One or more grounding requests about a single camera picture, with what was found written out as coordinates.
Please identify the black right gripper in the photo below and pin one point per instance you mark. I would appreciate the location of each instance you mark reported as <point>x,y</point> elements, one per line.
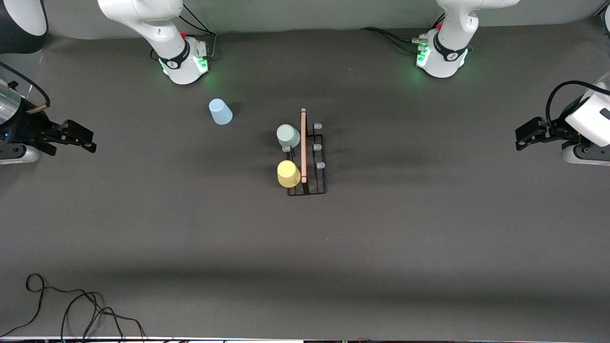
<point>27,127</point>

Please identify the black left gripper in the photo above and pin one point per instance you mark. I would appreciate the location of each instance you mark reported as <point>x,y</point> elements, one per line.
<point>554,133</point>

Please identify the pale green plastic cup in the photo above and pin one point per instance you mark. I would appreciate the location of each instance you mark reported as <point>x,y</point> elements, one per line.
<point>288,136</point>

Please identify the yellow plastic cup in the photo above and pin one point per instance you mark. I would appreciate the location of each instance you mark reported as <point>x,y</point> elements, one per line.
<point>288,174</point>

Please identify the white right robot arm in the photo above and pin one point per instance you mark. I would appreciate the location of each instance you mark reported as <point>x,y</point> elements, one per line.
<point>157,28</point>

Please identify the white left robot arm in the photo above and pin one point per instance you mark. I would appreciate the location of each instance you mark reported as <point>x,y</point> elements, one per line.
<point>450,47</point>

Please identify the light blue plastic cup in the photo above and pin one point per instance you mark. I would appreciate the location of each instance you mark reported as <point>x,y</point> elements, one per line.
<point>220,113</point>

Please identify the dark grey table mat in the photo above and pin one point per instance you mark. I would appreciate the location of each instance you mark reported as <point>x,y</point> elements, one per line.
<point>381,238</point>

